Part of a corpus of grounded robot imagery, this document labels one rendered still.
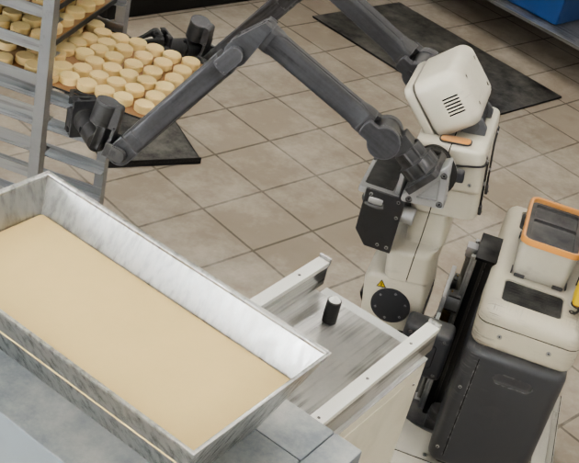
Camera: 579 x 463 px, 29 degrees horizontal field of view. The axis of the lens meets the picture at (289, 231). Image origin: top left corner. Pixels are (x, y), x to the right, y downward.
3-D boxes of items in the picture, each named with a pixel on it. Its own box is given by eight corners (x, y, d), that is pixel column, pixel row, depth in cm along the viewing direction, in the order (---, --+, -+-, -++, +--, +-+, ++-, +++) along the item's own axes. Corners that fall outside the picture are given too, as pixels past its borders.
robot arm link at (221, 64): (248, 60, 246) (258, 48, 256) (232, 40, 245) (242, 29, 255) (116, 173, 262) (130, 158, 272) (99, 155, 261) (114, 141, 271)
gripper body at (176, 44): (158, 26, 312) (182, 26, 315) (152, 59, 317) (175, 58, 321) (166, 38, 307) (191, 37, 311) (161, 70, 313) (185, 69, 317)
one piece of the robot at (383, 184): (425, 209, 300) (447, 141, 288) (403, 260, 277) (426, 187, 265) (368, 191, 302) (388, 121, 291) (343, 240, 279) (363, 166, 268)
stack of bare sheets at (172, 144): (64, 93, 473) (65, 86, 472) (153, 92, 491) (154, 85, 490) (104, 168, 430) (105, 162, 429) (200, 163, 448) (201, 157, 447)
